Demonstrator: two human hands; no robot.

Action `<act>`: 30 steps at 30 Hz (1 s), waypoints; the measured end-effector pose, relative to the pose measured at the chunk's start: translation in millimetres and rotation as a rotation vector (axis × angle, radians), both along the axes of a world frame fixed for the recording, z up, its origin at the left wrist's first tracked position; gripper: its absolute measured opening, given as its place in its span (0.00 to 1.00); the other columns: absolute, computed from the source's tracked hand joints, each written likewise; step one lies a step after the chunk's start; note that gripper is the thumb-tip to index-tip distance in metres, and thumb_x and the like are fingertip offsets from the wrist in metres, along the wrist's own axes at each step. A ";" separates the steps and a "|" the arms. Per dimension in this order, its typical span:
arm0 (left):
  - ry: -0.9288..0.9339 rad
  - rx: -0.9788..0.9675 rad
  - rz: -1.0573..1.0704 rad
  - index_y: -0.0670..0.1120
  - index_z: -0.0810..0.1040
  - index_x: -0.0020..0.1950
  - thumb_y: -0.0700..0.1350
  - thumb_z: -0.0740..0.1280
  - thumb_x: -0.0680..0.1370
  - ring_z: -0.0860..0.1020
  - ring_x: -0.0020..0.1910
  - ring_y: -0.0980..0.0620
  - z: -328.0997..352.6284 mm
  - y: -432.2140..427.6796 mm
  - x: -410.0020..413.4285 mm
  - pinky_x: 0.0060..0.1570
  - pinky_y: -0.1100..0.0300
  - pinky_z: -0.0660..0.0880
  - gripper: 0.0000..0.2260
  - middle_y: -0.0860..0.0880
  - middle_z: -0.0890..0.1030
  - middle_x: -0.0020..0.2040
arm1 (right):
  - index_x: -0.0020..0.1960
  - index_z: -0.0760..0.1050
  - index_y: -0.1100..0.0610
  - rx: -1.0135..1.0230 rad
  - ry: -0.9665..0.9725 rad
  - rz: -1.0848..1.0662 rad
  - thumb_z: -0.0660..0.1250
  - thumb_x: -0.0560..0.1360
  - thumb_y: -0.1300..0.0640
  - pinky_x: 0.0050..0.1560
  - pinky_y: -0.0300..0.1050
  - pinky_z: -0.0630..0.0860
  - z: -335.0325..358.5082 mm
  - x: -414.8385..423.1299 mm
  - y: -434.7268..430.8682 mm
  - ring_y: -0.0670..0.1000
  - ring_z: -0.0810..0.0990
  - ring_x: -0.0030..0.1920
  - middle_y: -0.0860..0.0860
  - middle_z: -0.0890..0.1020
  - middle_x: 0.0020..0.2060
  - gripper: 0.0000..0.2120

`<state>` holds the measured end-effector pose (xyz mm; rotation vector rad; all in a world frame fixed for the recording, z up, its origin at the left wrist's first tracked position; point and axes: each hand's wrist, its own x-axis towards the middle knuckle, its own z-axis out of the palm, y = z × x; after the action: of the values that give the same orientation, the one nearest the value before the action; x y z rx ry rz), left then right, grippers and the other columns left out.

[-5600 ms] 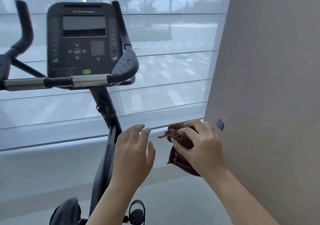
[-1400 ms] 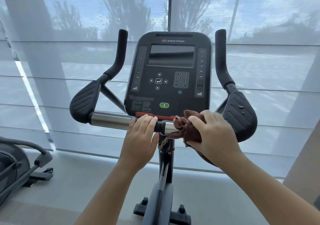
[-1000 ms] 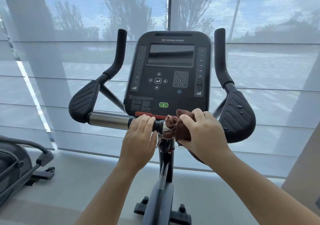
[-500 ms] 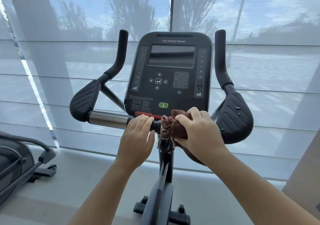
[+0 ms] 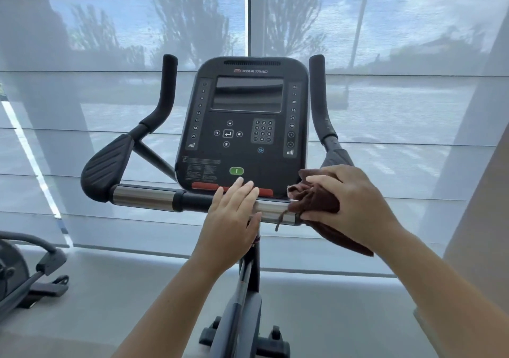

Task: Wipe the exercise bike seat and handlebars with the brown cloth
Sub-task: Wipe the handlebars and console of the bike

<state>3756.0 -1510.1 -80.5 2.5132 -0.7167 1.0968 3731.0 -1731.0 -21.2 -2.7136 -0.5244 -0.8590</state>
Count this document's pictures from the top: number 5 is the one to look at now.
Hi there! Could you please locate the brown cleaning cloth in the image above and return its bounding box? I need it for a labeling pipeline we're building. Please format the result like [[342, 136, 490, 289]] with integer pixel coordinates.
[[275, 169, 374, 258]]

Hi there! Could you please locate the person's right hand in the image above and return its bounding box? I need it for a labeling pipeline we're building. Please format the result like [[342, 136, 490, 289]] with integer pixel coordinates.
[[300, 164, 406, 257]]

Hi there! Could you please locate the black exercise bike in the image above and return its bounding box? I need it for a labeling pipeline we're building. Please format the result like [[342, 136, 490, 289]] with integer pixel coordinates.
[[80, 54, 355, 358]]

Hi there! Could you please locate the person's left forearm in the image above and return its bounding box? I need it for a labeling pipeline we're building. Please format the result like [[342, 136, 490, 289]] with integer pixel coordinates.
[[111, 256, 225, 358]]

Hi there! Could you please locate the person's left hand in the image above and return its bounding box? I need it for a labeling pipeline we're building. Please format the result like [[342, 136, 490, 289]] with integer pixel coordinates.
[[190, 177, 263, 275]]

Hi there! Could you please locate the black elliptical machine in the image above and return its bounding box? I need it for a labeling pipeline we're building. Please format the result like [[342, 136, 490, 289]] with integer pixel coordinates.
[[0, 230, 71, 322]]

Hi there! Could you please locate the person's right forearm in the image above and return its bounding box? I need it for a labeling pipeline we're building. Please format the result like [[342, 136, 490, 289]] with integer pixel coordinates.
[[373, 228, 509, 358]]

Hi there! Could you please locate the translucent window blind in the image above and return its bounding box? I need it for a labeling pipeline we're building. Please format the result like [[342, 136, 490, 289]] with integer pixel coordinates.
[[0, 0, 509, 279]]

